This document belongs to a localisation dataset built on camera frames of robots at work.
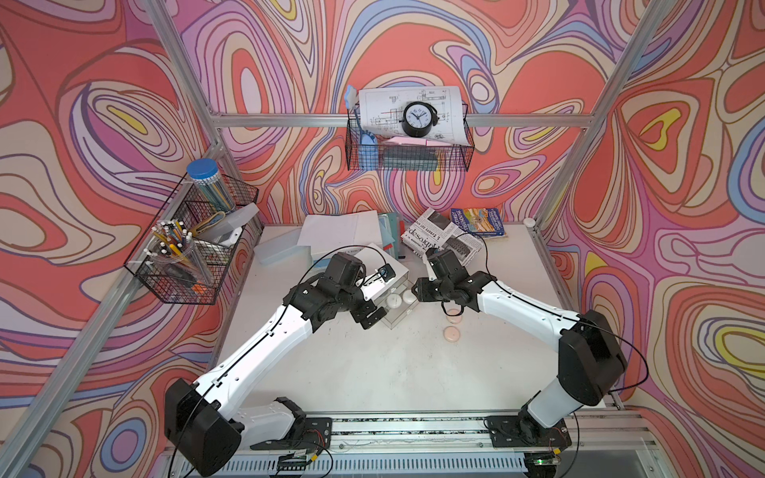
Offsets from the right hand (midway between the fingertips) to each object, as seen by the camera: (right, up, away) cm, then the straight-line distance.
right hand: (421, 296), depth 87 cm
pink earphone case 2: (+10, -12, +2) cm, 15 cm away
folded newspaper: (+7, +21, +21) cm, 30 cm away
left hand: (-13, +2, -11) cm, 17 cm away
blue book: (+28, +25, +27) cm, 47 cm away
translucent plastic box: (-51, +14, +23) cm, 57 cm away
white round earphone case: (-8, -2, +3) cm, 9 cm away
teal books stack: (-8, +20, +24) cm, 32 cm away
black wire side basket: (-53, +18, -14) cm, 58 cm away
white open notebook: (-29, +20, +24) cm, 43 cm away
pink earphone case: (+11, -8, +6) cm, 15 cm away
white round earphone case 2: (-3, -1, +2) cm, 4 cm away
